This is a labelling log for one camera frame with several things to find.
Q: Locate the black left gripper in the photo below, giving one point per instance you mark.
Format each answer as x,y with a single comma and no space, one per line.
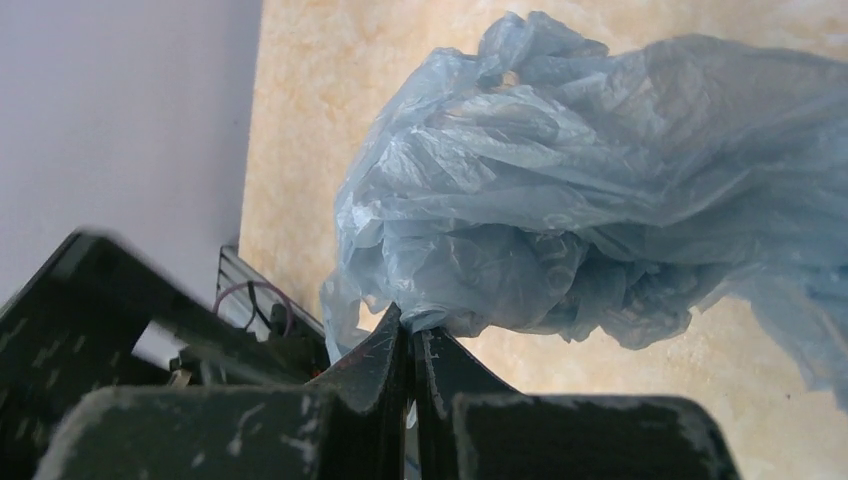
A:
95,315

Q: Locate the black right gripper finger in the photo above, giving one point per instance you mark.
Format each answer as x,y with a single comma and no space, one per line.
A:
473,425

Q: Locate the light blue trash bag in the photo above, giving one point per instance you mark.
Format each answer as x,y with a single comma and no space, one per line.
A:
545,186

